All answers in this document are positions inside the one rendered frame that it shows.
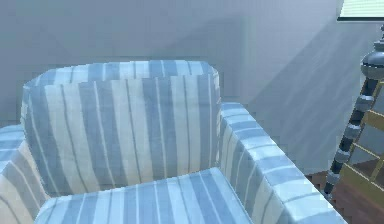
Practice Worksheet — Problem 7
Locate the blue white striped armchair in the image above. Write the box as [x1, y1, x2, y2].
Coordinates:
[0, 59, 348, 224]

